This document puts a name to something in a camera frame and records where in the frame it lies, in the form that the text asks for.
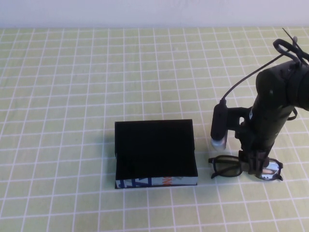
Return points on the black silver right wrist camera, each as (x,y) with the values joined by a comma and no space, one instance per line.
(218,125)

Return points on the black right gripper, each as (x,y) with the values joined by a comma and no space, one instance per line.
(251,145)

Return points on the black framed glasses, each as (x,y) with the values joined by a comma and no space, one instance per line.
(227,168)

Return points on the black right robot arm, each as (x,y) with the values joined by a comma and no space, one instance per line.
(268,108)

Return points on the green white grid tablecloth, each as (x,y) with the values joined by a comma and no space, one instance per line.
(72,96)

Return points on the black glasses case blue print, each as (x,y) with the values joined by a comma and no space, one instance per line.
(154,149)

